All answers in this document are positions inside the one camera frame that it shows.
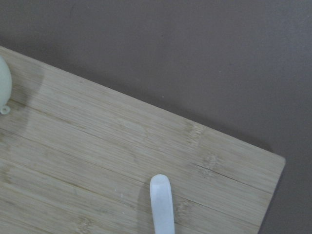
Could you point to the white ceramic spoon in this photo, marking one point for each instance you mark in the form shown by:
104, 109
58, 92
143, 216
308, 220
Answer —
162, 205

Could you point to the bamboo cutting board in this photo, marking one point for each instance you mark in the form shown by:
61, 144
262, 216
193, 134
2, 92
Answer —
77, 158

